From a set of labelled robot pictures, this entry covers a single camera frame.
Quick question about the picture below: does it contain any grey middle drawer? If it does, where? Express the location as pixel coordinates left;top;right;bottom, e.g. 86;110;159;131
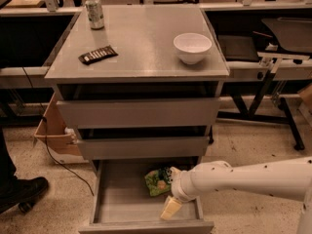
77;136;208;160

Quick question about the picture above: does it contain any grey drawer cabinet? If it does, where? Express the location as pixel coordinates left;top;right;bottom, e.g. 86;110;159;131
44;5;231;234

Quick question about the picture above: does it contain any black shoe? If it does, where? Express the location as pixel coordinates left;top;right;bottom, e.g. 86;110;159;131
0;176;49;214

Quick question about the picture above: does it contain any dark chocolate bar wrapper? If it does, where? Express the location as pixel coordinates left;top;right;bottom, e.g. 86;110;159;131
78;45;117;65

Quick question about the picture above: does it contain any grey bottom drawer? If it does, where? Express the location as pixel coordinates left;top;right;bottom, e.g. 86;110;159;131
79;157;214;234

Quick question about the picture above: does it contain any black cable on floor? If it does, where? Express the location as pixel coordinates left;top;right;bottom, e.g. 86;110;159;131
20;66;96;197

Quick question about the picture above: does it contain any grey drawer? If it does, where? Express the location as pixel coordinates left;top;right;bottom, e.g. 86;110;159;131
77;136;208;160
57;97;220;129
79;157;214;234

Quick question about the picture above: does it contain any black table frame leg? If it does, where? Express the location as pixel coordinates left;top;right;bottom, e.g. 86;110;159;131
217;58;305;151

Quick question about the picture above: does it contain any grey top drawer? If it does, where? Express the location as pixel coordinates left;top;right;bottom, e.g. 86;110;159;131
57;97;220;129

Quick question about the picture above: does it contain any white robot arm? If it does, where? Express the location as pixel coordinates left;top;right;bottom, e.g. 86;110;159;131
160;157;312;234

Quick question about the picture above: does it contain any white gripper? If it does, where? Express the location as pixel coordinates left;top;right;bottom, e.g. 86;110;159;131
160;167;199;220

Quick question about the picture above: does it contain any green rice chip bag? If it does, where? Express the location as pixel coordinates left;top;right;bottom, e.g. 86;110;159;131
144;167;173;197

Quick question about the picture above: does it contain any cardboard box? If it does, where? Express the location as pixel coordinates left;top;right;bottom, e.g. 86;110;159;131
34;96;86;164

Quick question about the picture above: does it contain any silver green soda can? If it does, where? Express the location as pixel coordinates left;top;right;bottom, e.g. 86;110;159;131
85;0;104;29

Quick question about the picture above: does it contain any dark trouser leg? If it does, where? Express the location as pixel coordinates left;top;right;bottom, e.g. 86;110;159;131
0;129;18;187

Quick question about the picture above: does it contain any white ceramic bowl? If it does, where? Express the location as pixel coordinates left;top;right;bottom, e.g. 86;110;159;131
174;33;213;64

